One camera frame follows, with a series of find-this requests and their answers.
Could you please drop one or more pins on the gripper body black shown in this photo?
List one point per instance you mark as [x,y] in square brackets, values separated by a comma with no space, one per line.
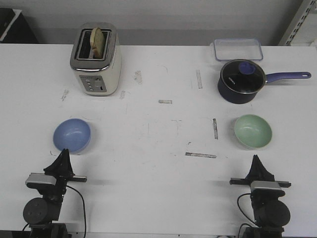
[245,182]
[59,179]

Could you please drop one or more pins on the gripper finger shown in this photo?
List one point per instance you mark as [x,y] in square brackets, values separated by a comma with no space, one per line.
[262,172]
[252,172]
[68,163]
[58,166]

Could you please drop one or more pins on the blue bowl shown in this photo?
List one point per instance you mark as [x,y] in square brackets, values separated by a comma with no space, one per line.
[72,134]

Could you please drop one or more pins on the green bowl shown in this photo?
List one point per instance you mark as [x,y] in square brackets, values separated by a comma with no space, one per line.
[253,131]

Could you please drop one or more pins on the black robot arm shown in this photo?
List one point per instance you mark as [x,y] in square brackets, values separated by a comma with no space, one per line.
[41,212]
[270,214]

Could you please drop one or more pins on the dark blue saucepan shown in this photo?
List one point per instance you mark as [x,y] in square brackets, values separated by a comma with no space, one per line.
[239,98]

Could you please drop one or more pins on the glass pot lid blue knob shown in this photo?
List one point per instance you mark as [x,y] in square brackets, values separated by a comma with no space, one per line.
[243,76]

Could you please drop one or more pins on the cream two-slot toaster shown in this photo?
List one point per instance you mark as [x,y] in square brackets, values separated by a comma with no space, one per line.
[97,77]

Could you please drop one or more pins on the clear plastic food container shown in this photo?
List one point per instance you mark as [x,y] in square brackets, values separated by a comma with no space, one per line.
[226,49]

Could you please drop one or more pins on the slice of toast bread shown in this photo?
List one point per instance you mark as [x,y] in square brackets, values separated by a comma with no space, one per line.
[97,43]

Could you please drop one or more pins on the white metal shelf upright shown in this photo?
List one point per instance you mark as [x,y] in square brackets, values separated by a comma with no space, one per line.
[297,22]

